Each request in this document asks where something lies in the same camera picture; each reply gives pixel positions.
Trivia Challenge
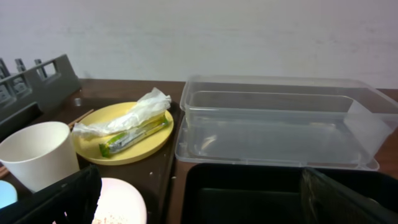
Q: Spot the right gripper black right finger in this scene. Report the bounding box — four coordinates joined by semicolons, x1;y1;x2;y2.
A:
300;168;397;224

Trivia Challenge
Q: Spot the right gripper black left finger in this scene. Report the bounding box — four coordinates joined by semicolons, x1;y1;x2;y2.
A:
1;165;102;224

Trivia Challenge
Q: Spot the pink bowl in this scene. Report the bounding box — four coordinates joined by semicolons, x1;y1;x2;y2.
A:
92;177;147;224

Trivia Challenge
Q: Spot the white paper cup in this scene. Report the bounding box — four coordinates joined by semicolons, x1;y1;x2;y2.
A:
1;121;80;192

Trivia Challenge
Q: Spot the light blue bowl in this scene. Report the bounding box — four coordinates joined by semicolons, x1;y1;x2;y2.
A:
0;180;18;208

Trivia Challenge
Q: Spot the green yellow snack wrapper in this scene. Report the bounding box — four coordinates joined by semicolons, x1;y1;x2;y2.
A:
99;115;169;158

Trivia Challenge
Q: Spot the white tissue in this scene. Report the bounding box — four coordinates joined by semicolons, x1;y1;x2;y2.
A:
72;88;172;139

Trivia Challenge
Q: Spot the yellow round plate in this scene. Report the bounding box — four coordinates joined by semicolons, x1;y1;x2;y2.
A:
72;102;174;166

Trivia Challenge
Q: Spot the wooden chopstick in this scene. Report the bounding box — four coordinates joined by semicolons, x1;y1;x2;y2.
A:
68;109;94;129

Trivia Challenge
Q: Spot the dark brown serving tray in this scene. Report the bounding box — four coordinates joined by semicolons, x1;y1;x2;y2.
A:
0;96;184;224

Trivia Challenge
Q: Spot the clear plastic container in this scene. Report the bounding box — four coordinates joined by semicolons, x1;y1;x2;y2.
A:
175;75;397;171

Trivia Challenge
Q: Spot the black rectangular bin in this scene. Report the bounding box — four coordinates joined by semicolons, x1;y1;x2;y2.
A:
181;164;397;223

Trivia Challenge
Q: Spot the grey plastic dish rack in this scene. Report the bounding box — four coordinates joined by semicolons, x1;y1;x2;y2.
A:
1;55;81;140

